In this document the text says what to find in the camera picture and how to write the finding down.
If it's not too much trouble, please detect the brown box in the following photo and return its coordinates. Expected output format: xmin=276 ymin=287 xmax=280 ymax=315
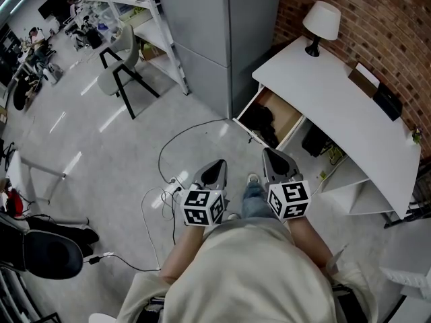
xmin=347 ymin=62 xmax=381 ymax=99

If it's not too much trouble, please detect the person's left forearm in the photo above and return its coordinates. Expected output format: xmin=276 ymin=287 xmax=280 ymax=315
xmin=158 ymin=223 xmax=207 ymax=283

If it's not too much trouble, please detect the white table lamp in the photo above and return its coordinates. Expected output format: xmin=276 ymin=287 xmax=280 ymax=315
xmin=301 ymin=0 xmax=342 ymax=58

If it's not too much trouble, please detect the black wall monitor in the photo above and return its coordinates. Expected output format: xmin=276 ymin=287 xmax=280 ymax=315
xmin=37 ymin=0 xmax=71 ymax=20

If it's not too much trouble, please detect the black bag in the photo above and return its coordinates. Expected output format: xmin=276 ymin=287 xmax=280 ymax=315
xmin=26 ymin=215 xmax=100 ymax=249

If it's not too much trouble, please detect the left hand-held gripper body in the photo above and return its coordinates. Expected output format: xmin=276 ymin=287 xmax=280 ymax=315
xmin=180 ymin=182 xmax=228 ymax=228

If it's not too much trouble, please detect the red cloth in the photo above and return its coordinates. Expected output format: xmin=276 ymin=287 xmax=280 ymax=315
xmin=5 ymin=188 xmax=25 ymax=215

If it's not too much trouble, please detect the person's right forearm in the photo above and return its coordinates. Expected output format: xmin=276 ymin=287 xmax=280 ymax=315
xmin=286 ymin=213 xmax=333 ymax=269

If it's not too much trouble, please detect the black box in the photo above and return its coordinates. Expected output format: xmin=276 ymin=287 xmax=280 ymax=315
xmin=372 ymin=83 xmax=403 ymax=122

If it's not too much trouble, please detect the white cabinet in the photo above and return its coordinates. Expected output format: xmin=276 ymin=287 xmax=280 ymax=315
xmin=378 ymin=213 xmax=431 ymax=303

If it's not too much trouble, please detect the person's cream shirt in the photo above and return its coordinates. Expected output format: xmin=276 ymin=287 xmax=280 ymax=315
xmin=115 ymin=216 xmax=380 ymax=323

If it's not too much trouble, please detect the white floor cable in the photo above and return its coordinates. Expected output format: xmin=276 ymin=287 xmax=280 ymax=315
xmin=140 ymin=186 xmax=163 ymax=273

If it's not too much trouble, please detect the black computer case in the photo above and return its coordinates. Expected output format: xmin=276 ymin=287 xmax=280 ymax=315
xmin=300 ymin=124 xmax=333 ymax=158

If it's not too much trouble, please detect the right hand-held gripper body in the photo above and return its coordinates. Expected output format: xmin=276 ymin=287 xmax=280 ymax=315
xmin=265 ymin=172 xmax=312 ymax=221

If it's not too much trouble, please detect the grey refrigerator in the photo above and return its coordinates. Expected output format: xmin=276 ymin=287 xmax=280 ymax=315
xmin=152 ymin=0 xmax=283 ymax=120

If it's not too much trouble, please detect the black metal rack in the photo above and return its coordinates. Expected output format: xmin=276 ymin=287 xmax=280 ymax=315
xmin=383 ymin=159 xmax=431 ymax=229

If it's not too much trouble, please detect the grey chair with black legs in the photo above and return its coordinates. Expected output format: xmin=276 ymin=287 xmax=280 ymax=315
xmin=97 ymin=23 xmax=161 ymax=120

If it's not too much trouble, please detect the black floor cable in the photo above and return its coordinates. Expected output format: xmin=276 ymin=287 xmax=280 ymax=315
xmin=158 ymin=117 xmax=234 ymax=185

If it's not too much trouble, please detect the white shelving rack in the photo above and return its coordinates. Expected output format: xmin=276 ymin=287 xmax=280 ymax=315
xmin=66 ymin=0 xmax=192 ymax=96

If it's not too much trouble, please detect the white power strip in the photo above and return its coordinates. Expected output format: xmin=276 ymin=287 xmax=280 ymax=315
xmin=168 ymin=174 xmax=187 ymax=190

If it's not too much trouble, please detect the white floor appliance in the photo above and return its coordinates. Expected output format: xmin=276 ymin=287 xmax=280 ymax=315
xmin=43 ymin=63 xmax=64 ymax=86

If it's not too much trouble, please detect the green cable bundle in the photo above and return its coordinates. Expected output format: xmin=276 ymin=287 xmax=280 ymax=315
xmin=324 ymin=143 xmax=347 ymax=167

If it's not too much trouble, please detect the cardboard box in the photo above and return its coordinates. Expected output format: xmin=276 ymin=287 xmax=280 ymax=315
xmin=140 ymin=42 xmax=166 ymax=62

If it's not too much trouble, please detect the person's jeans leg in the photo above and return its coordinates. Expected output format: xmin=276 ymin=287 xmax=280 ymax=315
xmin=240 ymin=180 xmax=271 ymax=220

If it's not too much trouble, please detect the white desk drawer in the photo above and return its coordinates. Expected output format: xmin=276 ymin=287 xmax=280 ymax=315
xmin=232 ymin=85 xmax=306 ymax=149

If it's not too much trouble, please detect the white table frame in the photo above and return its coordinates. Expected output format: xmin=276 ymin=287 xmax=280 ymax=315
xmin=4 ymin=149 xmax=89 ymax=225

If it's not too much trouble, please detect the black office chair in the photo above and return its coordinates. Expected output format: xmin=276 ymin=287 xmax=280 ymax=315
xmin=0 ymin=228 xmax=85 ymax=281

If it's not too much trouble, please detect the white desk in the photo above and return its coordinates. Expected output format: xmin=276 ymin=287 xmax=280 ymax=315
xmin=251 ymin=35 xmax=422 ymax=221

